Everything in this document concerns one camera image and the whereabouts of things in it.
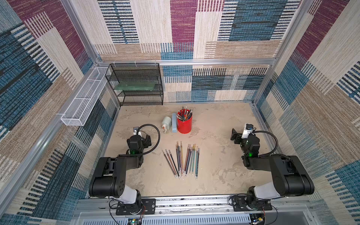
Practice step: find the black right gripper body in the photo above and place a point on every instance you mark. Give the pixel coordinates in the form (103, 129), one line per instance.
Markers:
(237, 135)

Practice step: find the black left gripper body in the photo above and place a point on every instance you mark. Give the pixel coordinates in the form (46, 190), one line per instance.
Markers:
(145, 144)

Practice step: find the black striped pencil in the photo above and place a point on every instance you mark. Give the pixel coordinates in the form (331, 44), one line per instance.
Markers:
(169, 164)
(174, 165)

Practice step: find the red striped pencil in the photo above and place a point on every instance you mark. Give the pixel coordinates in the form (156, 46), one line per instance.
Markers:
(168, 155)

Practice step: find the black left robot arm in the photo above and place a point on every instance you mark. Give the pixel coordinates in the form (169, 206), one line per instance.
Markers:
(109, 178)

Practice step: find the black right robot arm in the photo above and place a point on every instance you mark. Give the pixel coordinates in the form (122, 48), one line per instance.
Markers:
(289, 177)

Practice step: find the light blue eraser box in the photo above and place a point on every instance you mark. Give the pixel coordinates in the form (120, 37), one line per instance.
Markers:
(174, 122)

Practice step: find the red pencil purple cap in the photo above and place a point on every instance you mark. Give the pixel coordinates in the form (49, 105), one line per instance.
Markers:
(186, 157)

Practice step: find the dark blue pencil clear cap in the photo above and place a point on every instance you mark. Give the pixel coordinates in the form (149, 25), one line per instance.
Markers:
(189, 152)

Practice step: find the red pencil holder cup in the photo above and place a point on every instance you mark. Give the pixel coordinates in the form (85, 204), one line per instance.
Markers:
(184, 121)

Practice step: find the green board on shelf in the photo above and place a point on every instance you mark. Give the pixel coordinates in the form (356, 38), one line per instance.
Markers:
(135, 86)

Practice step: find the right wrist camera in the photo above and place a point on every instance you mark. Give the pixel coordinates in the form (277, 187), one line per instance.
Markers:
(248, 129)

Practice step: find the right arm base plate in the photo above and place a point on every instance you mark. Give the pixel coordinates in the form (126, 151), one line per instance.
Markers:
(243, 203)

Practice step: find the black wire mesh shelf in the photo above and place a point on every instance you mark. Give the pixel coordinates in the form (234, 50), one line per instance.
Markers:
(136, 72)

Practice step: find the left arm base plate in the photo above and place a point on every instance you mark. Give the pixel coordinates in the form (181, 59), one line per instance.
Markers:
(146, 206)

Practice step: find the white wire mesh basket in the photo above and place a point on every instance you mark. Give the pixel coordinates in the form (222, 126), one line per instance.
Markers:
(84, 102)

